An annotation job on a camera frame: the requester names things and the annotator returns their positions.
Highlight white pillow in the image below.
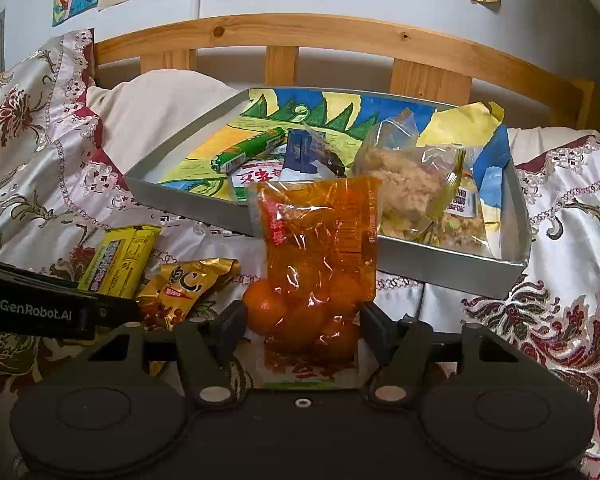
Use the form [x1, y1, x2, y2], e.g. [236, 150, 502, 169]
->
[86, 69, 242, 173]

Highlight grey shallow box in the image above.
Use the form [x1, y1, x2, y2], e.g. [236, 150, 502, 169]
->
[124, 87, 532, 299]

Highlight green tube snack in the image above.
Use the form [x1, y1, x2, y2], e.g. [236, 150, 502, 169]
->
[212, 127, 286, 173]

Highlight yellow snack packet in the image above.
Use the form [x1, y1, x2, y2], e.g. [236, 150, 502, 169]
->
[77, 225, 163, 297]

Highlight blue white snack packet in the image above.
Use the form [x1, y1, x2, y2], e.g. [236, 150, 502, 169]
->
[282, 129, 352, 182]

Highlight colourful paper drawing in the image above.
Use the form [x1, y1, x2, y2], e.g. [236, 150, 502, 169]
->
[162, 89, 510, 233]

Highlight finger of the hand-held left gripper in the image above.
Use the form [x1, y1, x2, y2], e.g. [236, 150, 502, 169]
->
[96, 294, 144, 325]
[0, 257, 83, 292]

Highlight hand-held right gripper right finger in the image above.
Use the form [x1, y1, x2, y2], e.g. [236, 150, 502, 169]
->
[361, 302, 520, 409]

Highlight clear bag of noodle snack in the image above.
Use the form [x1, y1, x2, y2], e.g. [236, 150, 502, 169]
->
[380, 180, 497, 249]

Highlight orange bag of mandarins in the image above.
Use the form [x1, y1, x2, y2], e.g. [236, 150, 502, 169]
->
[247, 176, 383, 391]

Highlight floral brocade blanket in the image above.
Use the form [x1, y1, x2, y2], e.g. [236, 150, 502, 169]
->
[0, 27, 600, 480]

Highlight clear bag of crumbly snack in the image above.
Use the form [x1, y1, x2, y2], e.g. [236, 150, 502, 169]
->
[352, 110, 467, 226]

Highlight loose mandarin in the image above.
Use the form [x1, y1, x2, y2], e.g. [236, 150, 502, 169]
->
[242, 280, 288, 336]

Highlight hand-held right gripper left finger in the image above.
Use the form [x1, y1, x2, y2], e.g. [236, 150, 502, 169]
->
[87, 300, 249, 408]

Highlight wooden bed rail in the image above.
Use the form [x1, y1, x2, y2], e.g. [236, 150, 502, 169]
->
[0, 12, 600, 131]

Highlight green white snack pouch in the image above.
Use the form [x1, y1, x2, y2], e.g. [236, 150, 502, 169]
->
[228, 156, 287, 206]

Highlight gold snack packet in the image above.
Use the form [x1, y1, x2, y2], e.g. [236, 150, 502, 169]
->
[136, 257, 242, 332]

